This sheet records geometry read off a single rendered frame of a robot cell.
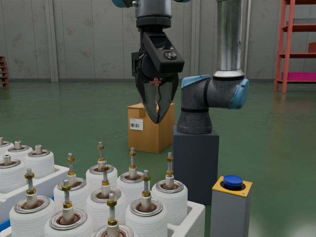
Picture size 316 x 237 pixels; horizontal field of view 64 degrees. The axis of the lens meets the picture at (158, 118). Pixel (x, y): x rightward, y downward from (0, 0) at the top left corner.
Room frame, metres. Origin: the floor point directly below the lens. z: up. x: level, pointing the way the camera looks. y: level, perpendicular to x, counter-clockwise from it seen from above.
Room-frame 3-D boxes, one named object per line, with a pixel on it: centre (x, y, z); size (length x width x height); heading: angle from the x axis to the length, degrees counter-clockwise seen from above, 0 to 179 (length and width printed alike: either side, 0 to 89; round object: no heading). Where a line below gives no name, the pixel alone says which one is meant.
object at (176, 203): (0.63, -0.03, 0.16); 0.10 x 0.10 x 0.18
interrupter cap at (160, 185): (0.63, -0.03, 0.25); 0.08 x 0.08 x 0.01
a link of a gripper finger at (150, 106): (0.55, 0.02, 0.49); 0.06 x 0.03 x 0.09; 21
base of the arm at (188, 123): (1.06, -0.16, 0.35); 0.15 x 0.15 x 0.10
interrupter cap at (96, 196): (0.58, 0.13, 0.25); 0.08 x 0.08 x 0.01
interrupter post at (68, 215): (0.48, 0.19, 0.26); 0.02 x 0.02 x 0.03
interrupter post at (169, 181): (0.63, -0.03, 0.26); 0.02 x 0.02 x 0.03
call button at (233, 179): (0.51, -0.16, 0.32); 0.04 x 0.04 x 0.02
